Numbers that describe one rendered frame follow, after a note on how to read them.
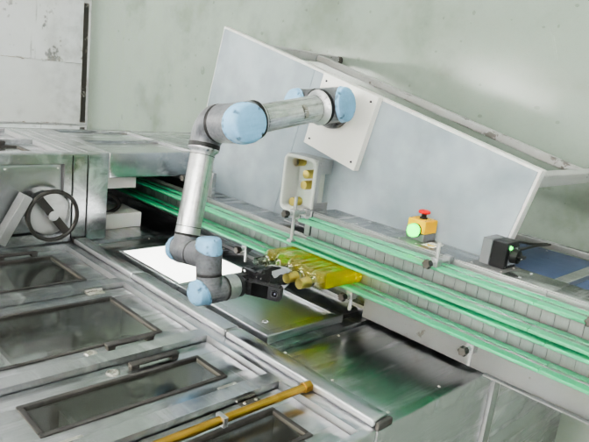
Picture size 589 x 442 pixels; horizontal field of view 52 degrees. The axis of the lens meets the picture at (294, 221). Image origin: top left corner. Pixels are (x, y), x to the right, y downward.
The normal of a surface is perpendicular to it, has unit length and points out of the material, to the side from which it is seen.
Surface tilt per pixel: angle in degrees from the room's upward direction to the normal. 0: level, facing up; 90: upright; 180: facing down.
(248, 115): 82
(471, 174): 0
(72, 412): 90
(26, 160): 90
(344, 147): 0
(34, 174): 90
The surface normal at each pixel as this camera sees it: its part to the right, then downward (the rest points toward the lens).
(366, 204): -0.71, 0.08
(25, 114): 0.69, 0.23
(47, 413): 0.12, -0.97
